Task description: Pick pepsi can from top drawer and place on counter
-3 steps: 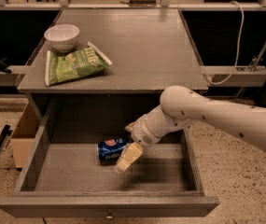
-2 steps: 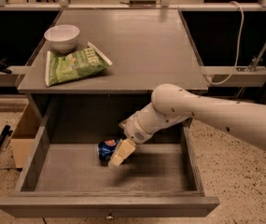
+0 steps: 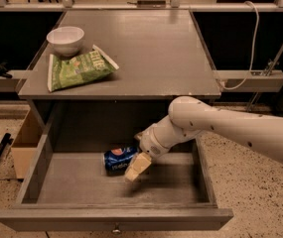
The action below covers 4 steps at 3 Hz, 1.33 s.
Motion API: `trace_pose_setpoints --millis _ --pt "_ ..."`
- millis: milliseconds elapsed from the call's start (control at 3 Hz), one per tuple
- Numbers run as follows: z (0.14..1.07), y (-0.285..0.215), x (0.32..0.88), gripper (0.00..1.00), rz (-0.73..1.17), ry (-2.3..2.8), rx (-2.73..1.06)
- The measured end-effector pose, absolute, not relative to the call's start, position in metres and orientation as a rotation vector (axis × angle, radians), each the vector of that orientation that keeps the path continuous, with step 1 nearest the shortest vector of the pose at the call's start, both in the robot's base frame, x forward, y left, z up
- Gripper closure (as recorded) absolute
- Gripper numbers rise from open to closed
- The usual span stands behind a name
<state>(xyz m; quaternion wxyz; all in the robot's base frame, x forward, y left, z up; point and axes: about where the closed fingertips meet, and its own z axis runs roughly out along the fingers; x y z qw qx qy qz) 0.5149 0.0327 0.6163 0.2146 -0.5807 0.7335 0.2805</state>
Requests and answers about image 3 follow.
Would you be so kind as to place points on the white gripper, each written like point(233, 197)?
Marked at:
point(151, 146)

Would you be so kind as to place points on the blue pepsi can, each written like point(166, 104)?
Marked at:
point(117, 160)

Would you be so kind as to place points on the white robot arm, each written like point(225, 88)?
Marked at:
point(188, 116)

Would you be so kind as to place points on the open grey top drawer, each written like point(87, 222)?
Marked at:
point(67, 187)

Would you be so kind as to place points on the metal drawer knob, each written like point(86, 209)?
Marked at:
point(116, 230)

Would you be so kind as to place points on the grey cabinet counter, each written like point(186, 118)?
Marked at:
point(160, 56)

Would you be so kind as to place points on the green chip bag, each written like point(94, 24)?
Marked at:
point(79, 70)

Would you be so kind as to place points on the cardboard box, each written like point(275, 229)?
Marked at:
point(25, 144)

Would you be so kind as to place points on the white ceramic bowl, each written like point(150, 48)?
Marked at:
point(66, 41)

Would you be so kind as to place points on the grey metal rail frame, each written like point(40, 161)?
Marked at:
point(15, 45)

